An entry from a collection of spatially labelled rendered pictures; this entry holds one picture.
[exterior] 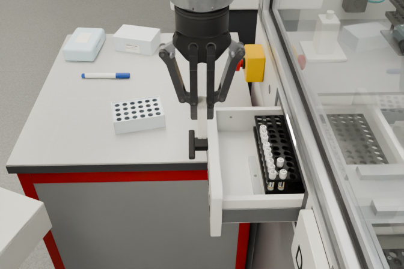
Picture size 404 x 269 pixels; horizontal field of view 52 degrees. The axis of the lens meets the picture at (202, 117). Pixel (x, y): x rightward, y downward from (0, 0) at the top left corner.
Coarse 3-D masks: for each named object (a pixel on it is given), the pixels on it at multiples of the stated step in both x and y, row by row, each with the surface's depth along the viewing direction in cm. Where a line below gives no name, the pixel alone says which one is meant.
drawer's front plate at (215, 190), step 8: (208, 120) 79; (208, 128) 77; (216, 128) 77; (208, 136) 76; (216, 136) 75; (208, 144) 76; (216, 144) 74; (208, 152) 76; (216, 152) 72; (208, 160) 77; (216, 160) 71; (208, 168) 78; (216, 168) 69; (216, 176) 68; (216, 184) 66; (216, 192) 65; (216, 200) 65; (216, 208) 66; (216, 216) 68; (216, 224) 69; (216, 232) 70
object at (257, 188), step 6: (252, 156) 83; (252, 162) 82; (252, 168) 80; (252, 174) 79; (258, 174) 79; (252, 180) 78; (258, 180) 78; (252, 186) 77; (258, 186) 77; (258, 192) 76
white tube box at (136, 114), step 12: (156, 96) 107; (120, 108) 104; (132, 108) 105; (144, 108) 104; (156, 108) 104; (120, 120) 101; (132, 120) 100; (144, 120) 101; (156, 120) 102; (120, 132) 101
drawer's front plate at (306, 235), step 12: (300, 216) 63; (312, 216) 62; (300, 228) 63; (312, 228) 60; (300, 240) 63; (312, 240) 58; (312, 252) 57; (324, 252) 57; (300, 264) 64; (312, 264) 57; (324, 264) 55
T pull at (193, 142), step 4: (192, 132) 79; (192, 136) 78; (192, 140) 77; (196, 140) 77; (200, 140) 77; (204, 140) 77; (192, 144) 76; (196, 144) 76; (200, 144) 76; (204, 144) 76; (192, 148) 75; (196, 148) 76; (200, 148) 76; (204, 148) 76; (192, 152) 75; (192, 156) 74
